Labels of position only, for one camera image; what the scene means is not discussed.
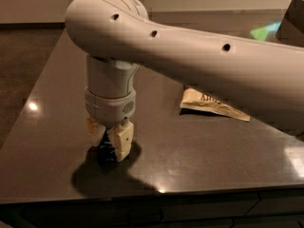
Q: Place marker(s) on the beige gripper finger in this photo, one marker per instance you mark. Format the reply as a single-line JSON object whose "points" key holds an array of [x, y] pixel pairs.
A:
{"points": [[121, 138], [95, 130]]}

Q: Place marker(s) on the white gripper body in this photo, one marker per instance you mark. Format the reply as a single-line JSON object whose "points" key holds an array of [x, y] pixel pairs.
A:
{"points": [[109, 107]]}

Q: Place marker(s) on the blue rxbar blueberry wrapper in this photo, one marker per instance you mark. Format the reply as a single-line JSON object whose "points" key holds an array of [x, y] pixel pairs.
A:
{"points": [[105, 150]]}

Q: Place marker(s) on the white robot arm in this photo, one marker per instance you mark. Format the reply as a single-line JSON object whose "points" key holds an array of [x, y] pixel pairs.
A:
{"points": [[265, 80]]}

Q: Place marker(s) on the brown sea salt chip bag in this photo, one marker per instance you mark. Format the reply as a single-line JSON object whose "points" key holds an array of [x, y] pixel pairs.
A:
{"points": [[195, 100]]}

